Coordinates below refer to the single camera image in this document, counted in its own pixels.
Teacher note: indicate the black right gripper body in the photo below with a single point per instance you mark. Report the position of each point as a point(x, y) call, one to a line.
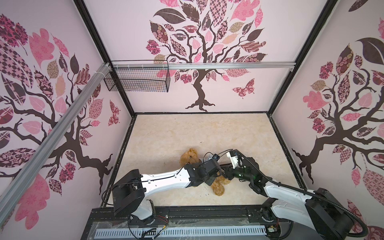
point(238, 173)

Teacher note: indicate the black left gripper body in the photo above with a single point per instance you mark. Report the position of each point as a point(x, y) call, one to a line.
point(209, 180)

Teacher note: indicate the tan plush teddy bear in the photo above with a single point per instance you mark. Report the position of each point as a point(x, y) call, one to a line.
point(191, 157)

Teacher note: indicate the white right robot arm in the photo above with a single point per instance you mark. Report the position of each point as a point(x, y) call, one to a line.
point(318, 210)

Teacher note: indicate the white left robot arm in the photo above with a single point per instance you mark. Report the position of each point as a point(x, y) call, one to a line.
point(131, 193)

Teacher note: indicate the black table edge rail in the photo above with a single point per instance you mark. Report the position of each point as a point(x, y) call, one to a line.
point(202, 216)

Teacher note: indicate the white vented cable duct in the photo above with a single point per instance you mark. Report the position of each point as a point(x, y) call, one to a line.
point(178, 232)

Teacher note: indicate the black wire mesh basket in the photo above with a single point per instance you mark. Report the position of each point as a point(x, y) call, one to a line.
point(139, 76)

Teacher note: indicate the aluminium rail back wall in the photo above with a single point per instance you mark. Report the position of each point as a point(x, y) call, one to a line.
point(206, 66)

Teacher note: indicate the aluminium rail wall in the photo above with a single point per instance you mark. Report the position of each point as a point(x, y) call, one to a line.
point(206, 66)
point(23, 180)

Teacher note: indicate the black corner frame post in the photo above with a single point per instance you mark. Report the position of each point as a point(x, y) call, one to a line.
point(91, 27)
point(316, 31)

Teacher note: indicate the black left corner frame post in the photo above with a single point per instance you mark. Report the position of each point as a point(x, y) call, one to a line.
point(91, 27)

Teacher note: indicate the aluminium rail left wall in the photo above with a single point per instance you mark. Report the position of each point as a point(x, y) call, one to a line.
point(23, 180)

